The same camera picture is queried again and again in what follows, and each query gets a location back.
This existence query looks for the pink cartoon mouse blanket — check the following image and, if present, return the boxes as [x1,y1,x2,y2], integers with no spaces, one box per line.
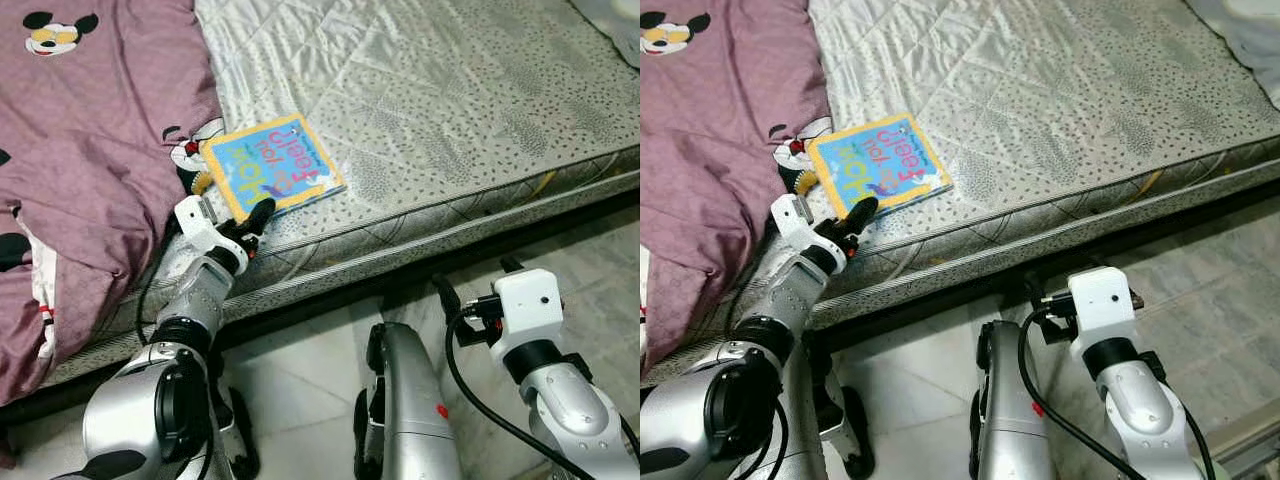
[0,0,226,406]
[640,0,833,376]

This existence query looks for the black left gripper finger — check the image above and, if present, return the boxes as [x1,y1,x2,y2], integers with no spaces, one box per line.
[242,196,278,237]
[844,195,881,237]

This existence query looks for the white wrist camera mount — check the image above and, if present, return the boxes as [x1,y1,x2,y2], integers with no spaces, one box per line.
[768,193,836,251]
[1066,266,1136,351]
[490,268,563,363]
[174,195,236,251]

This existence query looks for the white quilted mattress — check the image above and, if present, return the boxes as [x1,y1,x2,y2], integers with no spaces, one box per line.
[40,0,641,386]
[650,0,1280,371]

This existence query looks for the silver left robot leg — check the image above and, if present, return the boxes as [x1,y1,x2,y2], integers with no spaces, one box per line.
[205,385,261,480]
[810,385,876,480]

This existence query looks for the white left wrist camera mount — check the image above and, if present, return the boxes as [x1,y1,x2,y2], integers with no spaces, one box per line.
[768,193,836,251]
[174,195,236,251]

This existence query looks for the silver robot leg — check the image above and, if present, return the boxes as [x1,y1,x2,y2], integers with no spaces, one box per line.
[968,320,1061,480]
[205,385,261,480]
[352,322,463,480]
[810,385,876,480]

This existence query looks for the silver right robot leg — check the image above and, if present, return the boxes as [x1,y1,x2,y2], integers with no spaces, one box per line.
[352,322,463,480]
[968,320,1061,480]

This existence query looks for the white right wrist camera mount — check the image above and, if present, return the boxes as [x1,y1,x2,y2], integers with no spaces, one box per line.
[490,268,563,363]
[1066,266,1136,351]

